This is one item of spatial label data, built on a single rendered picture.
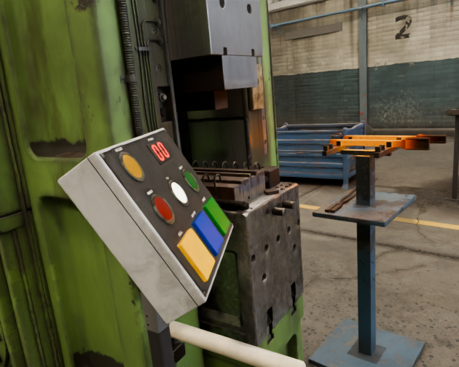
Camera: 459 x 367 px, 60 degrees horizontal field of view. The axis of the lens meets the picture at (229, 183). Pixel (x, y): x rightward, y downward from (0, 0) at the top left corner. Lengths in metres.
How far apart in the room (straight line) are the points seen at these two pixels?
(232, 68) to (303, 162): 3.94
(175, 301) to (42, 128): 0.85
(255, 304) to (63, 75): 0.88
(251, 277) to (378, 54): 8.05
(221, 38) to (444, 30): 7.69
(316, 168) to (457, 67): 4.33
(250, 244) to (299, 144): 3.94
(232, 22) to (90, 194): 0.77
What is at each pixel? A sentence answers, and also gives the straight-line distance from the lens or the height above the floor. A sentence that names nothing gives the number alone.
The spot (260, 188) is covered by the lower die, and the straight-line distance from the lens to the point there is 1.35.
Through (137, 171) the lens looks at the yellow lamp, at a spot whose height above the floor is 1.15.
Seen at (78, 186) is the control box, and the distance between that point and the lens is 0.63.
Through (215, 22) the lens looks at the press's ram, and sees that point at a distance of 1.17.
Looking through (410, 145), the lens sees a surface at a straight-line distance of 1.69.
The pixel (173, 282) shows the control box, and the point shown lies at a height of 0.99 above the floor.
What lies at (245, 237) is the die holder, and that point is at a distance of 1.20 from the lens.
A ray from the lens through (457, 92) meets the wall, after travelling 8.65.
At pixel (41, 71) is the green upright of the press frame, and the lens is 1.33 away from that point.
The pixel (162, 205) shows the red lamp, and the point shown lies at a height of 1.10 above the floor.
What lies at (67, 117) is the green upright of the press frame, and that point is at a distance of 1.25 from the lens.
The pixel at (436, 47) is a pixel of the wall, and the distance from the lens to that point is 8.73.
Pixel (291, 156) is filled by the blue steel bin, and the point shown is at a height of 0.37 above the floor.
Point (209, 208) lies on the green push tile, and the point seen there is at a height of 1.03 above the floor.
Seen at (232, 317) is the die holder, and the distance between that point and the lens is 1.40.
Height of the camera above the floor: 1.27
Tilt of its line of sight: 13 degrees down
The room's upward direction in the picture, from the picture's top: 5 degrees counter-clockwise
